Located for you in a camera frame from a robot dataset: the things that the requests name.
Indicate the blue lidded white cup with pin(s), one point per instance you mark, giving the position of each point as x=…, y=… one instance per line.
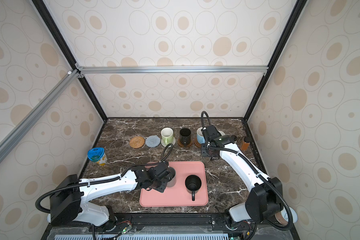
x=97, y=155

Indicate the black corner frame post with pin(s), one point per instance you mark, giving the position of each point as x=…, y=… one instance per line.
x=62, y=44

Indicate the clear bottle black cap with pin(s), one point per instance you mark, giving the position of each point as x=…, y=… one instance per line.
x=234, y=138

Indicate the black right corner post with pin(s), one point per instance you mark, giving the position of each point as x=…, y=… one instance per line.
x=290, y=25

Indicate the woven rattan coaster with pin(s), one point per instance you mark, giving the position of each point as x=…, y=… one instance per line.
x=137, y=142

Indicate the orange bottle black cap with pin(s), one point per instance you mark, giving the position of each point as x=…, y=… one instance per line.
x=245, y=143

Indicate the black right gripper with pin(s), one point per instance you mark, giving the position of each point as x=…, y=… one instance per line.
x=203, y=150

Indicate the grey mug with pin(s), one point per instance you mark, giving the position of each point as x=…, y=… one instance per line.
x=171, y=177

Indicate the green white mug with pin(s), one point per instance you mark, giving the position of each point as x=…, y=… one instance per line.
x=167, y=135

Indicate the aluminium back crossbar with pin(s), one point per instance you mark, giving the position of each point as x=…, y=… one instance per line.
x=173, y=70

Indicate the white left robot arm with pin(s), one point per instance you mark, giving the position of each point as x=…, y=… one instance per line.
x=71, y=201

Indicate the pink tray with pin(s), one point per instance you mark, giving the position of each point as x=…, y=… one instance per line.
x=177, y=195

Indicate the light blue mug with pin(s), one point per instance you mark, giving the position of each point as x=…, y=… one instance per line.
x=200, y=137

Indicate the round brown wooden coaster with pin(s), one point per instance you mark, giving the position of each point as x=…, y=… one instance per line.
x=197, y=144

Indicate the black mug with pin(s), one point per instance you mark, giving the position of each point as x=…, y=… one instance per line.
x=193, y=183
x=185, y=136

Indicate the light blue woven coaster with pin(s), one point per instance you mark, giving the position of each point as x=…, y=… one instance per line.
x=152, y=141

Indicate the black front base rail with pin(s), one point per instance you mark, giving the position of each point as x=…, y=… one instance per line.
x=170, y=226

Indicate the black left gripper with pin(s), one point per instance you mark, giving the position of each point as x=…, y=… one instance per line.
x=163, y=187

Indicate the aluminium left side bar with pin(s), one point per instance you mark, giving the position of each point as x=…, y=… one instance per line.
x=14, y=137

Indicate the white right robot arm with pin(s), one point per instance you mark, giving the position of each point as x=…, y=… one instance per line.
x=265, y=201

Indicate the brown can white lid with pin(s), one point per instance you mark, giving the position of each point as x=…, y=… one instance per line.
x=282, y=216

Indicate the multicolour stitched white coaster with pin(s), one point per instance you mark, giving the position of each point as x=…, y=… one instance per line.
x=164, y=144

